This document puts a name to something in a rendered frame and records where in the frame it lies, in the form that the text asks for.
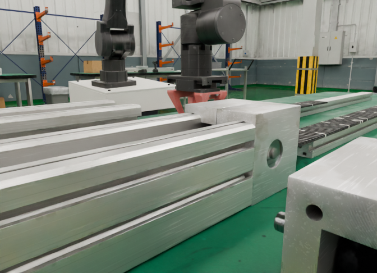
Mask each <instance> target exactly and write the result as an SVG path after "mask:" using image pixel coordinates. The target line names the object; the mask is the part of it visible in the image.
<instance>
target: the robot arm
mask: <svg viewBox="0 0 377 273"><path fill-rule="evenodd" d="M172 8H177V9H184V10H194V11H190V13H186V14H183V15H182V16H180V27H181V75H171V76H167V83H176V86H175V89H173V90H167V94H168V96H169V97H170V99H171V101H172V103H173V104H174V106H175V108H176V110H177V112H178V114H180V113H184V110H183V108H182V105H181V101H180V97H188V104H190V103H199V102H207V101H208V100H209V99H214V101H218V100H224V99H225V97H226V95H227V91H226V90H220V88H217V83H220V84H228V76H217V75H212V45H218V44H231V43H236V42H238V41H239V40H240V39H241V38H242V37H243V35H244V33H245V29H246V20H245V15H244V14H243V12H242V10H241V0H172ZM110 28H113V29H124V30H110ZM135 47H136V43H135V36H134V25H133V23H130V22H127V17H126V0H105V9H104V15H103V18H102V21H96V32H95V49H96V52H97V54H98V56H103V57H104V58H105V59H102V69H101V70H100V80H92V81H91V86H94V87H100V88H104V89H110V88H119V87H129V86H134V85H136V80H132V79H128V74H127V70H126V69H125V59H126V57H127V56H133V55H134V53H135Z"/></svg>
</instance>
